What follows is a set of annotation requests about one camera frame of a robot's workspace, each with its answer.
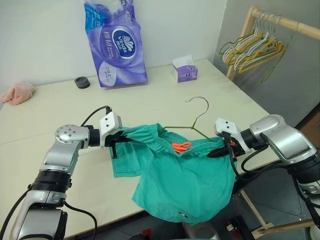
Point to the green shorts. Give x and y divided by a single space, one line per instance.
187 180

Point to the pink cloth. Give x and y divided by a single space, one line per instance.
17 93

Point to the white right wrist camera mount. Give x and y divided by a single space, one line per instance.
227 126

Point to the small red black device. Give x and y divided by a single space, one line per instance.
147 232

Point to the black box with red mark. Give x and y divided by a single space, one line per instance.
233 226

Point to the purple tissue box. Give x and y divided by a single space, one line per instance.
186 73

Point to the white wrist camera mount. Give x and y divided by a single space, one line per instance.
110 122
227 126

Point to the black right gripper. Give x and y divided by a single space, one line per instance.
228 140

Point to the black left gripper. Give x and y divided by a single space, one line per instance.
113 141

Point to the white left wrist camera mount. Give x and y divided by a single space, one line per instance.
110 122

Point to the purple toilet paper pack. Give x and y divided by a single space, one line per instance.
117 50

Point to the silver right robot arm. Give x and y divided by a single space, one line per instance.
282 140

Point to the black round lid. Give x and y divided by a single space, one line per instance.
82 83

